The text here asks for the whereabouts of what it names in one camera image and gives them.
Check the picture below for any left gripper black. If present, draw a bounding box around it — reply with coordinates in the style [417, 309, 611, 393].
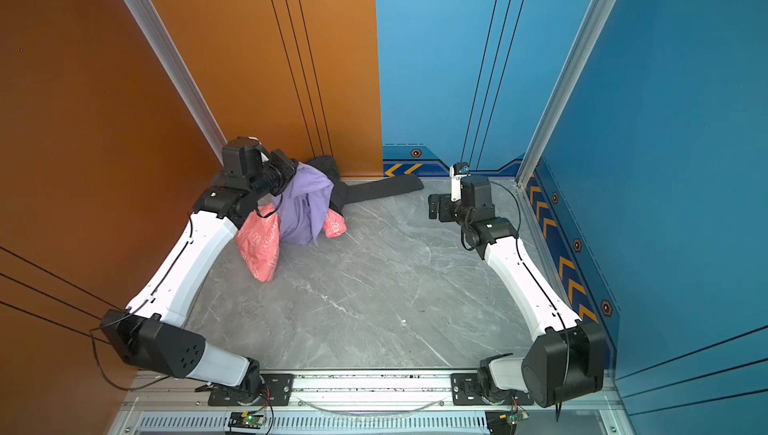
[250, 150, 298, 205]

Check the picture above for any purple cloth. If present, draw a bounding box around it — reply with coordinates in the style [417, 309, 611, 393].
[275, 163, 334, 245]

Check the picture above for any pink patterned cloth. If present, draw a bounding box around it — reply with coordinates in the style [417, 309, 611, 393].
[235, 203, 347, 282]

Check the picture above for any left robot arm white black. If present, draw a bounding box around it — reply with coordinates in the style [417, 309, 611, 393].
[96, 137, 299, 405]

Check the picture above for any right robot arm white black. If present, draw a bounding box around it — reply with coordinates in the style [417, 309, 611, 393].
[428, 171, 607, 409]

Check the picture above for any black cloth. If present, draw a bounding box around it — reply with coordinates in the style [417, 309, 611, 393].
[306, 155, 424, 214]

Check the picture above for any right green circuit board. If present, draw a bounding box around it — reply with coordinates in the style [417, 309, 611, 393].
[485, 410, 530, 435]

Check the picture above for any green circuit board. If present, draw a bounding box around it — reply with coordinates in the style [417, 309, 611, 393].
[485, 410, 530, 435]
[227, 411, 270, 434]

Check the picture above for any left green circuit board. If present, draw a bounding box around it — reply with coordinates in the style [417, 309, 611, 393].
[227, 411, 270, 434]

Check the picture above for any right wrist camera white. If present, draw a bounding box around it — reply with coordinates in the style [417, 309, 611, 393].
[449, 162, 470, 202]

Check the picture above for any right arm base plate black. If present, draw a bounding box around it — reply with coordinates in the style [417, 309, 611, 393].
[450, 372, 534, 406]

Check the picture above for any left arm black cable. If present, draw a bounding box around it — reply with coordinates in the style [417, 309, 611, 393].
[88, 206, 199, 392]

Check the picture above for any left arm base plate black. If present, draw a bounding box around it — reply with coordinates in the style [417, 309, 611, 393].
[207, 373, 295, 408]

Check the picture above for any left aluminium corner post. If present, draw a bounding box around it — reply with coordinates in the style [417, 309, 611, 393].
[123, 0, 227, 162]

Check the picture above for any aluminium corner post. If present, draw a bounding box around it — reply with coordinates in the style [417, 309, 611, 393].
[516, 0, 618, 188]
[123, 0, 227, 162]

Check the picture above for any aluminium front frame rail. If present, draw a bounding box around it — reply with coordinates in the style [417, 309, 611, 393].
[108, 369, 633, 434]

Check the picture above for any right aluminium corner post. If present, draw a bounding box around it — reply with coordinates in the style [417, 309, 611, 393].
[516, 0, 618, 188]

